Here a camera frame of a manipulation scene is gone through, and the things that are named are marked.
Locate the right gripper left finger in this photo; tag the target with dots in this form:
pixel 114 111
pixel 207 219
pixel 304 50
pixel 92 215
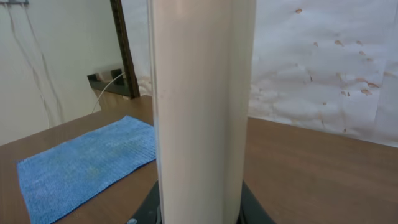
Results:
pixel 149 211

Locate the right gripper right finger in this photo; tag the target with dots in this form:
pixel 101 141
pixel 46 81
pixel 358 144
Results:
pixel 250 213

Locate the white pipette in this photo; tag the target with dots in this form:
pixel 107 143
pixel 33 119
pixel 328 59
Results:
pixel 196 109

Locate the blue cloth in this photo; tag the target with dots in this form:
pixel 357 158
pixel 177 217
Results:
pixel 84 168

